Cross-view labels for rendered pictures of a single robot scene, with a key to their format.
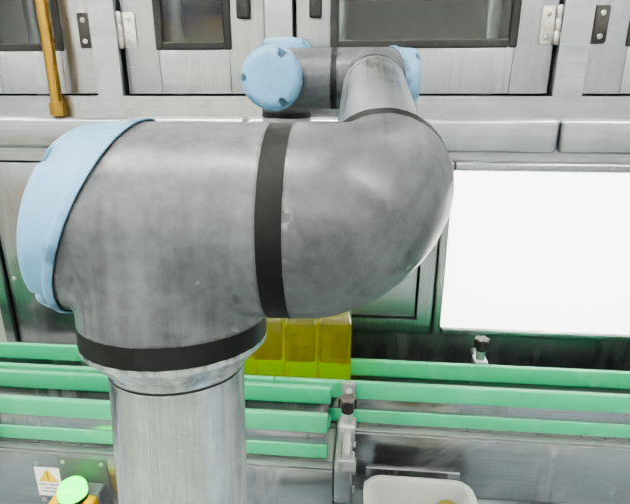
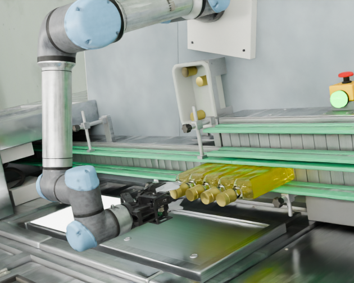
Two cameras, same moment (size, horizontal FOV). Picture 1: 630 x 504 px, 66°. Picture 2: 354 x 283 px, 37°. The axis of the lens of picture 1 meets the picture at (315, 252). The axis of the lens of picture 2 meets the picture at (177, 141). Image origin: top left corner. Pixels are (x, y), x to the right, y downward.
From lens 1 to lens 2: 142 cm
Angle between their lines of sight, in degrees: 72
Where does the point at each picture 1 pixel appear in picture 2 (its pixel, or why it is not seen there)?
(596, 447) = (140, 144)
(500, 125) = (56, 246)
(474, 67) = (38, 274)
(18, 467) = not seen: outside the picture
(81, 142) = (71, 12)
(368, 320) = (193, 210)
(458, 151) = not seen: hidden behind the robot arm
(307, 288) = not seen: hidden behind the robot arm
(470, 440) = (176, 145)
